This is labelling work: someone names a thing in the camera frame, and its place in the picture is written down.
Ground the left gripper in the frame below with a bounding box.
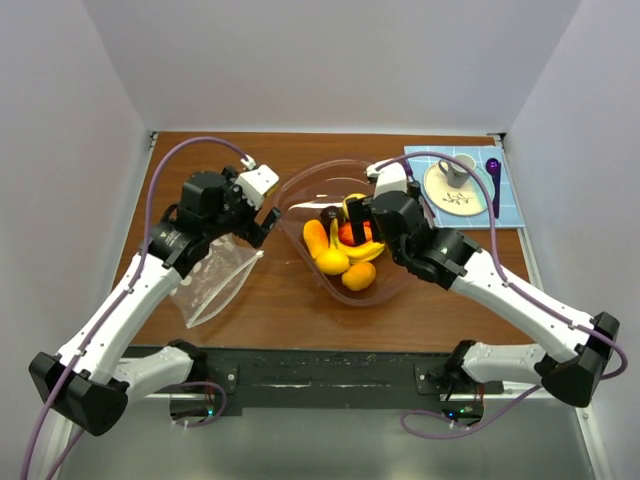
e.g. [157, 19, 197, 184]
[205, 167, 280, 247]

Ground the dark fake plum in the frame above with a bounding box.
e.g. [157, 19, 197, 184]
[320, 205, 345, 229]

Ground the orange fake fruit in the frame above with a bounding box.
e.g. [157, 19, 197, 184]
[338, 221, 373, 247]

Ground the yellow fake banana bunch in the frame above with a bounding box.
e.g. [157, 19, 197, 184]
[327, 193, 385, 264]

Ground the yellow fake lemon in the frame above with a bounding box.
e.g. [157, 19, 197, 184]
[315, 248, 350, 275]

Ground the clear zip top bag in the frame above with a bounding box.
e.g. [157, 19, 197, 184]
[170, 235, 264, 329]

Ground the yellow fake mango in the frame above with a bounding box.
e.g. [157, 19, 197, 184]
[302, 219, 329, 259]

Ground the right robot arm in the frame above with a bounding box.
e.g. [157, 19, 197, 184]
[346, 191, 620, 408]

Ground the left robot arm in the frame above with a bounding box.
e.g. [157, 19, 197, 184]
[29, 165, 280, 436]

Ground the clear pink plastic bowl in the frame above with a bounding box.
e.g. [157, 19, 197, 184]
[275, 159, 410, 307]

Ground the purple plastic fork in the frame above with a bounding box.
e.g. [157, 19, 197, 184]
[402, 159, 435, 219]

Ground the grey mug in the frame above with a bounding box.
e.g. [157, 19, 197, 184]
[438, 153, 476, 189]

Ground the cream and teal plate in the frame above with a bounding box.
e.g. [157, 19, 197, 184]
[423, 165, 487, 217]

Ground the blue checked placemat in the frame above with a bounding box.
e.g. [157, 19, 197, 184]
[404, 145, 525, 230]

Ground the purple plastic spoon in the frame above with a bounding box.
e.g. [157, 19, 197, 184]
[485, 157, 502, 219]

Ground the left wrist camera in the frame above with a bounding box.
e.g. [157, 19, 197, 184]
[235, 165, 279, 210]

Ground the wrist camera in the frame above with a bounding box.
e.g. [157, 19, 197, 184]
[235, 165, 279, 210]
[365, 159, 408, 198]

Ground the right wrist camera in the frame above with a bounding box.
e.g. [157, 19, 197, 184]
[365, 159, 408, 198]

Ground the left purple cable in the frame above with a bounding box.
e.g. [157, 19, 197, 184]
[21, 136, 251, 480]

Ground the purple cable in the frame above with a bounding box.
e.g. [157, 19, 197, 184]
[372, 151, 629, 441]
[21, 136, 251, 480]

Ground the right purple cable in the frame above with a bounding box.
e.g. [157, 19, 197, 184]
[372, 151, 629, 441]

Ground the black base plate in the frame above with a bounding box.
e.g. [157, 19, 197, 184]
[198, 347, 474, 416]

